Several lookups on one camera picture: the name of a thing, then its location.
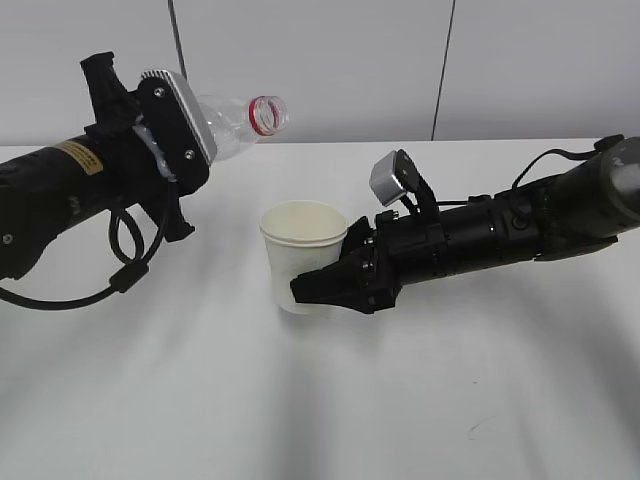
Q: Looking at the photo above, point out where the white paper cup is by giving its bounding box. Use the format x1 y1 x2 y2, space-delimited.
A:
259 200 348 315

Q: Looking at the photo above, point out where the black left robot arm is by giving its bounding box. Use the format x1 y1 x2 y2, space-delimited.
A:
1 52 217 280

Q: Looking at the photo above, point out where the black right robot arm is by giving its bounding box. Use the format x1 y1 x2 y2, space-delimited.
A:
290 135 639 314

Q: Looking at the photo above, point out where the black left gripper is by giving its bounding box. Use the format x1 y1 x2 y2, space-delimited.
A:
80 52 210 242

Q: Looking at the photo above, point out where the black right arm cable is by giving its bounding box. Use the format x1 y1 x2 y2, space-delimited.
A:
512 137 621 194

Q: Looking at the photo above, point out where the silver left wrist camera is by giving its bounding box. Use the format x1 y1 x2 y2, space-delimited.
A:
138 68 217 176

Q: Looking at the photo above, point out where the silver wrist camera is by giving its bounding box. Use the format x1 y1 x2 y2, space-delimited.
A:
369 149 439 224
138 68 217 176

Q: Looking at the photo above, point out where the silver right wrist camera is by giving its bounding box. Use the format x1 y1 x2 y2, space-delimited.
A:
369 149 439 224

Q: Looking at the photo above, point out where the clear plastic water bottle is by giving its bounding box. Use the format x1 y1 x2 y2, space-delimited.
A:
197 95 289 162

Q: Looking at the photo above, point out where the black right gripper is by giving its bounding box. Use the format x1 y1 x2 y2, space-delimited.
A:
290 212 445 314

